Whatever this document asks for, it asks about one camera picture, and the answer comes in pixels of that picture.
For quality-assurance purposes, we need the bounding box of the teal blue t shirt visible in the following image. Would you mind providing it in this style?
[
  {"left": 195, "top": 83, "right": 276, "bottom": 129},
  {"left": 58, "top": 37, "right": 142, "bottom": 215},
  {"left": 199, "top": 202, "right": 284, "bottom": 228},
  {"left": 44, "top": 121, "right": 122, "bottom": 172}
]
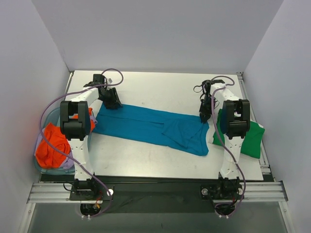
[{"left": 94, "top": 104, "right": 209, "bottom": 156}]

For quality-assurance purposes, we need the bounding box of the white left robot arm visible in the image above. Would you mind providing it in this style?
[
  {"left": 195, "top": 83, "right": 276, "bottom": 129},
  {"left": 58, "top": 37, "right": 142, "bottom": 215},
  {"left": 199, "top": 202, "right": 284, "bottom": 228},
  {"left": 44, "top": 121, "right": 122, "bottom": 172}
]
[{"left": 60, "top": 74, "right": 122, "bottom": 200}]

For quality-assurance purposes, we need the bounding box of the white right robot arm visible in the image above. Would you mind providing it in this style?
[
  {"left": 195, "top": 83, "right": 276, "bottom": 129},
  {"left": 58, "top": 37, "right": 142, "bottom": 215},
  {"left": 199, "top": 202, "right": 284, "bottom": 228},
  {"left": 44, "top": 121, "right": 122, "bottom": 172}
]
[{"left": 199, "top": 75, "right": 250, "bottom": 192}]

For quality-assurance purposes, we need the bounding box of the green folded t shirt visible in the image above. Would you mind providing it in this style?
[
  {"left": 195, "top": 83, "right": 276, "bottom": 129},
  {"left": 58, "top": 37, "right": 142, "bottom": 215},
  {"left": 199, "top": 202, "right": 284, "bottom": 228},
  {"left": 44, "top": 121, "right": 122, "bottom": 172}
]
[{"left": 212, "top": 109, "right": 265, "bottom": 159}]

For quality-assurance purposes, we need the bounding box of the clear blue plastic bin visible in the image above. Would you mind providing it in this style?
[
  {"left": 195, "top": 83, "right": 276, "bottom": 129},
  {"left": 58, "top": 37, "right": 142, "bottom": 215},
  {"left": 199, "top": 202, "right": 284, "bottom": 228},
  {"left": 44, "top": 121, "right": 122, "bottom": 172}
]
[{"left": 33, "top": 106, "right": 94, "bottom": 175}]

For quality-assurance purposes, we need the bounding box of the lavender t shirt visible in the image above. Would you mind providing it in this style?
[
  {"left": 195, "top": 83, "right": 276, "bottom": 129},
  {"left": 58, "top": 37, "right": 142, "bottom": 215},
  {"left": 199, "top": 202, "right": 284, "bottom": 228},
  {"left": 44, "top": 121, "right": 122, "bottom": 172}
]
[{"left": 35, "top": 115, "right": 99, "bottom": 170}]

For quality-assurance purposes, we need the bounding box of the orange t shirt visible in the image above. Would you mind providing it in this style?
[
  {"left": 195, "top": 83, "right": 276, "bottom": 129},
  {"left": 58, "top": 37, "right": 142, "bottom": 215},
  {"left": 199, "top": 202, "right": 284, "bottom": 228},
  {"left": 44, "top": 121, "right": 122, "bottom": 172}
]
[{"left": 35, "top": 108, "right": 97, "bottom": 169}]

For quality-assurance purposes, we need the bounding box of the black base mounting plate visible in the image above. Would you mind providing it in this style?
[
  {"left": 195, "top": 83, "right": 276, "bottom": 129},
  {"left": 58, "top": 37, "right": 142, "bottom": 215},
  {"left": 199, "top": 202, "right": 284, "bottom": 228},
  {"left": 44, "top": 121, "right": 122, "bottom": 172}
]
[{"left": 67, "top": 176, "right": 245, "bottom": 217}]

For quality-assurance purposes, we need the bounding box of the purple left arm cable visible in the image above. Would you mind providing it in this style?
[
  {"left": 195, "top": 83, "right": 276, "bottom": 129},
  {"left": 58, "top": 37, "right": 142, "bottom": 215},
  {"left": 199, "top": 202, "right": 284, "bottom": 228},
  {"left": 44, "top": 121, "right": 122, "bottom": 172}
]
[{"left": 38, "top": 68, "right": 124, "bottom": 218}]

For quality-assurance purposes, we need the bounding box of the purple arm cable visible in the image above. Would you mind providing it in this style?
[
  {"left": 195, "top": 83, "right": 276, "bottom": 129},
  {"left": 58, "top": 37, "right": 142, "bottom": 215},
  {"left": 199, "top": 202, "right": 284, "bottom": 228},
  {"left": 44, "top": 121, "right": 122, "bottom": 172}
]
[
  {"left": 210, "top": 75, "right": 246, "bottom": 217},
  {"left": 38, "top": 68, "right": 124, "bottom": 218}
]

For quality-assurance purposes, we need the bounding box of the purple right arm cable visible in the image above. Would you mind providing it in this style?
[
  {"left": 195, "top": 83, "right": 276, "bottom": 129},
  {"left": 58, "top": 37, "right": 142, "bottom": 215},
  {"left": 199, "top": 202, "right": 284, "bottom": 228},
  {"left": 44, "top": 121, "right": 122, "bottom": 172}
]
[{"left": 210, "top": 75, "right": 246, "bottom": 217}]

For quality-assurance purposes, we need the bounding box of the aluminium frame rail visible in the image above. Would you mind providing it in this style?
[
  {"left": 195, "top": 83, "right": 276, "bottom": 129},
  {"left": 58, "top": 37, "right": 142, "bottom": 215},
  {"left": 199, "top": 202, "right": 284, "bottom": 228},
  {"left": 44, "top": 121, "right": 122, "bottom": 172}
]
[{"left": 28, "top": 70, "right": 287, "bottom": 204}]

